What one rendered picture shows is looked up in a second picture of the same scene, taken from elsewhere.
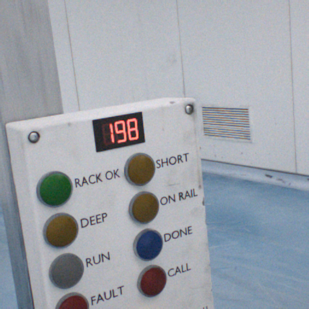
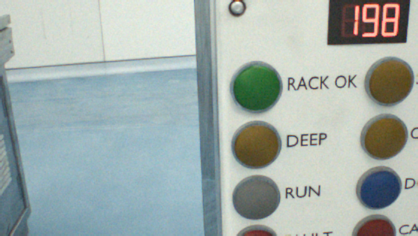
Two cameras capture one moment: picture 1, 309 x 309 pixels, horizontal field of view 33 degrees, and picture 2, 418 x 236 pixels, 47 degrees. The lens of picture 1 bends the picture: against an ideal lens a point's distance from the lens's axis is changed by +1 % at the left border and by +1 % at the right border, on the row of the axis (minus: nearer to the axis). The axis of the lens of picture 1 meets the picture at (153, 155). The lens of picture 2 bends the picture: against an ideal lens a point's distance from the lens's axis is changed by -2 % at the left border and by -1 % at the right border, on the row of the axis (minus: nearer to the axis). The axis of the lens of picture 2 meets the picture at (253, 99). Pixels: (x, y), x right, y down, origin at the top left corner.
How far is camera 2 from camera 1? 16 cm
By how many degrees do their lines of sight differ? 22
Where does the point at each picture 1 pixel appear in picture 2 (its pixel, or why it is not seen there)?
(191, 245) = not seen: outside the picture
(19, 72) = not seen: outside the picture
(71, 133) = (294, 10)
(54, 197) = (251, 99)
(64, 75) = not seen: outside the picture
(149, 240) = (381, 184)
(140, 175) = (387, 92)
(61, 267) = (248, 193)
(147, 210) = (387, 143)
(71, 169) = (285, 63)
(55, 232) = (245, 146)
